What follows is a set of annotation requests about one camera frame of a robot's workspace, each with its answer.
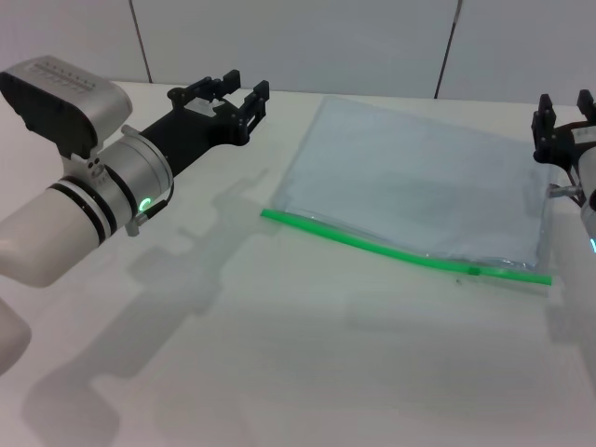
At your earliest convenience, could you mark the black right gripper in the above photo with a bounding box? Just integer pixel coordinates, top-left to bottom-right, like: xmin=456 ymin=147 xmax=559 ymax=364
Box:
xmin=531 ymin=88 xmax=596 ymax=174

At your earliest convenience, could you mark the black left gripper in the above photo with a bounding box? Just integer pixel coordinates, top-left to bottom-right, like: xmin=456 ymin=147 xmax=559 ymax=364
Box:
xmin=138 ymin=68 xmax=272 ymax=179

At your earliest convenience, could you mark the clear document bag green zipper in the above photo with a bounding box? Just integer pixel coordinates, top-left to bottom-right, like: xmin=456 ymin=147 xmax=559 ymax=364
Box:
xmin=259 ymin=94 xmax=556 ymax=288

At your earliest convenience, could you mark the right wrist cable silver plug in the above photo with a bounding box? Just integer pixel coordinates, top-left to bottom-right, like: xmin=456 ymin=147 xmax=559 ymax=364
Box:
xmin=545 ymin=172 xmax=585 ymax=209

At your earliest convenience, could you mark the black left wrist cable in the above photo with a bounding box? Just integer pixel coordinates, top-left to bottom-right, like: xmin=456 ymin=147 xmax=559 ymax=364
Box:
xmin=124 ymin=180 xmax=176 ymax=238

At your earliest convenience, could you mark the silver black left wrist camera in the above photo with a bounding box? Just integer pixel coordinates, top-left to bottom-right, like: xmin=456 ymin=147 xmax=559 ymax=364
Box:
xmin=0 ymin=55 xmax=134 ymax=160

